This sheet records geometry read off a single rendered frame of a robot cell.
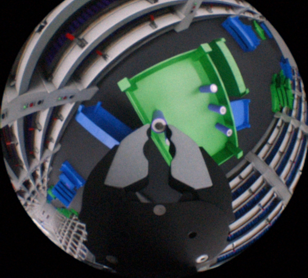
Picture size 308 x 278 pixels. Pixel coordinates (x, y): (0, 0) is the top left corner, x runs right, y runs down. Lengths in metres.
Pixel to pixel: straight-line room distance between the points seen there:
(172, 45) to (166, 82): 0.44
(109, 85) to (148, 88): 0.42
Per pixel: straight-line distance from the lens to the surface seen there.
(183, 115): 0.27
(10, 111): 0.39
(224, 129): 0.28
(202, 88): 0.26
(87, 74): 0.55
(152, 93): 0.26
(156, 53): 0.64
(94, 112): 0.69
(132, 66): 0.62
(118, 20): 0.37
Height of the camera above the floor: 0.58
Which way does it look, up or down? 74 degrees down
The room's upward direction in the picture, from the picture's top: 175 degrees counter-clockwise
